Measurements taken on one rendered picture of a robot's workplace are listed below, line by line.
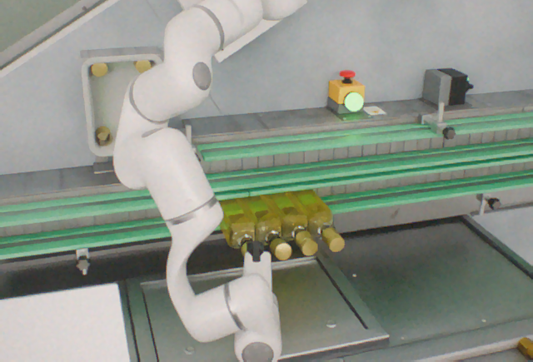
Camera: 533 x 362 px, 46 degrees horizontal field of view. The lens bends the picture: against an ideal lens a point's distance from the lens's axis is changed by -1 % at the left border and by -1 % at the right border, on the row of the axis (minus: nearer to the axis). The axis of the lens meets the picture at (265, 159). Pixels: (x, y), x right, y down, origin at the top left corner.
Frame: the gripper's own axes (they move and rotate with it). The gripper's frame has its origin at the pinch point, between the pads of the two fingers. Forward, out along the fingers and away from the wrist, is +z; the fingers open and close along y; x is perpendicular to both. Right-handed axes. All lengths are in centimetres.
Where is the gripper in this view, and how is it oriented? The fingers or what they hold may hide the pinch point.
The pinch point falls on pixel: (254, 257)
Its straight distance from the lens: 125.9
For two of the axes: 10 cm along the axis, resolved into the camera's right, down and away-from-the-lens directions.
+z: -0.4, -3.8, 9.2
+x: -10.0, -0.2, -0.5
